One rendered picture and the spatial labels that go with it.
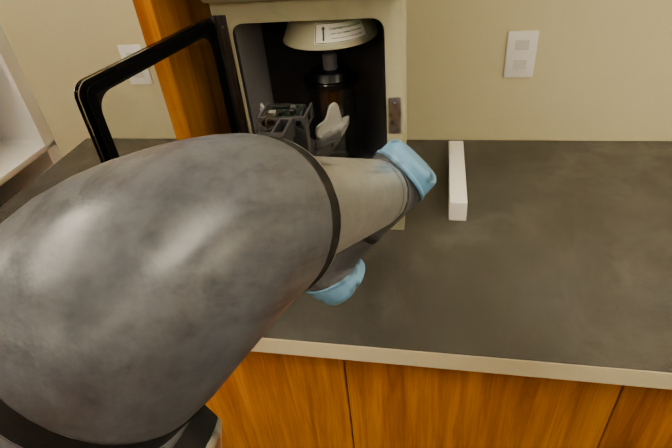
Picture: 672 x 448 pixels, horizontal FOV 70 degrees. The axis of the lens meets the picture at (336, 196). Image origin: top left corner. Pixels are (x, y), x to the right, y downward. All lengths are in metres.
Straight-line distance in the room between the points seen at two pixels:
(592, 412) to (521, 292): 0.23
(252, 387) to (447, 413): 0.37
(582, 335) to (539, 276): 0.13
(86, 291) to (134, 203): 0.03
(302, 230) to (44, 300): 0.10
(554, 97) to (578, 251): 0.49
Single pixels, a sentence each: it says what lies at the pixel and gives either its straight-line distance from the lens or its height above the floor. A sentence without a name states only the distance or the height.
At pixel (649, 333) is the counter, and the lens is 0.91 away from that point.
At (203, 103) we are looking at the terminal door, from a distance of 0.84.
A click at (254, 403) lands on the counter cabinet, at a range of 1.08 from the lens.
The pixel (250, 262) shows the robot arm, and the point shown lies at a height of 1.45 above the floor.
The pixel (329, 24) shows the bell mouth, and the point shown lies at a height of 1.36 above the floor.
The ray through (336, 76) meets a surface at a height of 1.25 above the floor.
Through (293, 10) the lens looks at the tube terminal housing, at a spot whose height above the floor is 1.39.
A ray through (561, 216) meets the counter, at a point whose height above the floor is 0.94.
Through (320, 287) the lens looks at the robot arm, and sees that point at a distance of 0.59.
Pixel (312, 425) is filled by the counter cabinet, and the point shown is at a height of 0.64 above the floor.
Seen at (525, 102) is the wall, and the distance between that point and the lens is 1.36.
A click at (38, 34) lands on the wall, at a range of 1.67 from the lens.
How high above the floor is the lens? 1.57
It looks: 34 degrees down
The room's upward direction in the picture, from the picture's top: 6 degrees counter-clockwise
